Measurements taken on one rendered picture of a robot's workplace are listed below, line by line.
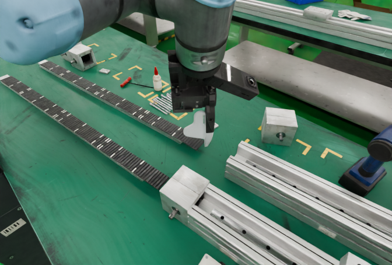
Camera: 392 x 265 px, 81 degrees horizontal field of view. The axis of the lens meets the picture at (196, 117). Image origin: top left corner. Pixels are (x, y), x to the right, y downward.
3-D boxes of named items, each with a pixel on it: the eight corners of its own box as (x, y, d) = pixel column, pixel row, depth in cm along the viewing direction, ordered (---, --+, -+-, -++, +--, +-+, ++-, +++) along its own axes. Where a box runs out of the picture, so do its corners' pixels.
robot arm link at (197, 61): (223, 14, 34) (233, 55, 31) (219, 38, 39) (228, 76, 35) (173, 16, 34) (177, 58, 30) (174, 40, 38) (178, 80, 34)
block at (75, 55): (67, 68, 124) (60, 51, 118) (86, 59, 131) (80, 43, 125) (79, 73, 120) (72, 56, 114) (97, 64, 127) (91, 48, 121)
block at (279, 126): (261, 147, 82) (267, 128, 76) (261, 125, 91) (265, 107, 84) (290, 151, 81) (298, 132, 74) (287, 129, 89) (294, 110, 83)
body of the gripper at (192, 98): (171, 84, 48) (166, 39, 38) (212, 82, 49) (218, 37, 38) (173, 116, 45) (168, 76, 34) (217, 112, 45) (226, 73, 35)
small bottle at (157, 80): (163, 87, 110) (161, 65, 102) (160, 91, 108) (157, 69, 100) (156, 86, 111) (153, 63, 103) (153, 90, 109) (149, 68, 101)
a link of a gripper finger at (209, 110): (202, 125, 48) (201, 86, 45) (210, 125, 48) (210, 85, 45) (205, 136, 44) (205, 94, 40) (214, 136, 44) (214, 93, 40)
